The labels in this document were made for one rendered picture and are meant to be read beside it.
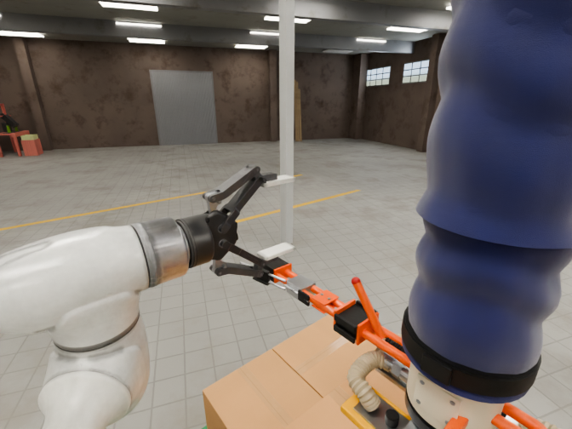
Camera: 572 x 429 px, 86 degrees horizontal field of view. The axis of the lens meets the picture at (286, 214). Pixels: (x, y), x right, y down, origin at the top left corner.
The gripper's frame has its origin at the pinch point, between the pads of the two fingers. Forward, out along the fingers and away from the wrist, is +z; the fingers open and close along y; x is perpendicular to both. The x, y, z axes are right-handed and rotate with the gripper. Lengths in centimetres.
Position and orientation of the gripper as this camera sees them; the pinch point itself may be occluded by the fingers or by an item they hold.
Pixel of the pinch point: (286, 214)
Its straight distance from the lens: 57.3
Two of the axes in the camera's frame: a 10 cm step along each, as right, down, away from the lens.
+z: 7.7, -2.2, 6.0
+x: 6.4, 2.6, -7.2
